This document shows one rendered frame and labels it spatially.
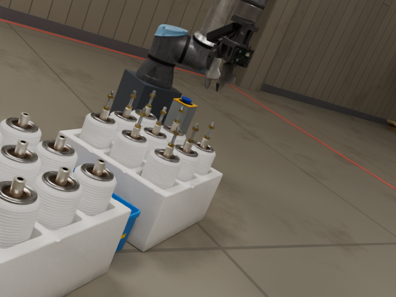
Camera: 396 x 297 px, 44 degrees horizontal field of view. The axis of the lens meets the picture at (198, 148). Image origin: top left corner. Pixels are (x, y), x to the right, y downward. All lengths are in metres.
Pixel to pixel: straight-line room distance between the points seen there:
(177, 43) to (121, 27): 2.24
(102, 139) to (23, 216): 0.59
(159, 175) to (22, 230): 0.52
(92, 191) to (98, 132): 0.39
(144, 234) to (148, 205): 0.08
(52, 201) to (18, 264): 0.14
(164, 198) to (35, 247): 0.47
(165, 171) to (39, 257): 0.50
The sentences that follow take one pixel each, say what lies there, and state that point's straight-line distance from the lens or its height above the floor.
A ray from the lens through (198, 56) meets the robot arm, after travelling 1.92.
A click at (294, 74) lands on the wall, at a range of 5.51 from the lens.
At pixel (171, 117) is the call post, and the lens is 1.78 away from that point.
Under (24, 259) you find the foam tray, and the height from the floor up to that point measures 0.16.
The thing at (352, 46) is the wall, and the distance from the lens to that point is 6.04.
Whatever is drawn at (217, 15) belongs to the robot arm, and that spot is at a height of 0.63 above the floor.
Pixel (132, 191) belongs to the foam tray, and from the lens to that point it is 1.35.
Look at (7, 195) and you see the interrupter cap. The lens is 0.91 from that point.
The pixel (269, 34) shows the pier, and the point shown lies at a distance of 4.88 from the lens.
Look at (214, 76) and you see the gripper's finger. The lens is 1.37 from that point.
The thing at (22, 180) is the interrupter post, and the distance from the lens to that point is 0.92.
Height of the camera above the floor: 0.69
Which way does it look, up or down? 17 degrees down
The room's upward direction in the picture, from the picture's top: 23 degrees clockwise
